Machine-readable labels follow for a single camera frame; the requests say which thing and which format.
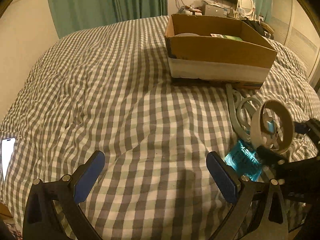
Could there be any clear bottle red label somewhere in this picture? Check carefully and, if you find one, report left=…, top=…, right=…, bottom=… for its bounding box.
left=175, top=33, right=199, bottom=37

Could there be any green curtain left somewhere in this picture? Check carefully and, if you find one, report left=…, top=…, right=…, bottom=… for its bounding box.
left=48, top=0, right=168, bottom=38

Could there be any white louvred wardrobe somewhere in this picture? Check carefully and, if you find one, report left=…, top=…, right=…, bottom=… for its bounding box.
left=269, top=0, right=319, bottom=86

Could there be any white smartphone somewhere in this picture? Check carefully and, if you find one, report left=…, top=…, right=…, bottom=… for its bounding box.
left=1, top=138, right=16, bottom=180

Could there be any grey small refrigerator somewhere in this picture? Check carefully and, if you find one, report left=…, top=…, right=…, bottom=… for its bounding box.
left=201, top=4, right=227, bottom=17

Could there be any green white medicine box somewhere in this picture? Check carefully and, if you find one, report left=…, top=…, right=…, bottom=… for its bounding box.
left=210, top=33, right=243, bottom=41

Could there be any blue plastic package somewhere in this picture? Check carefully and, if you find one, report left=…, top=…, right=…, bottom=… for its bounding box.
left=225, top=139, right=262, bottom=181

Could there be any black backpack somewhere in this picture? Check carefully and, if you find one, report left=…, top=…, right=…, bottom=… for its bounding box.
left=242, top=18, right=265, bottom=37

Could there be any grey tape roll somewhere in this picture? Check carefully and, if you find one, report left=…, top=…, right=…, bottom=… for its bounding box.
left=250, top=100, right=294, bottom=154

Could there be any white oval vanity mirror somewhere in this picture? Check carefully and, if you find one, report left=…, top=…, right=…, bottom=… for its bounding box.
left=238, top=0, right=255, bottom=16

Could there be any brown cardboard box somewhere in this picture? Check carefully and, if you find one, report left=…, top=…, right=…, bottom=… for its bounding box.
left=165, top=14, right=277, bottom=89

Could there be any grey checked bed quilt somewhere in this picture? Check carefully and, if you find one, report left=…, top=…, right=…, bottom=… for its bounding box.
left=0, top=15, right=318, bottom=240

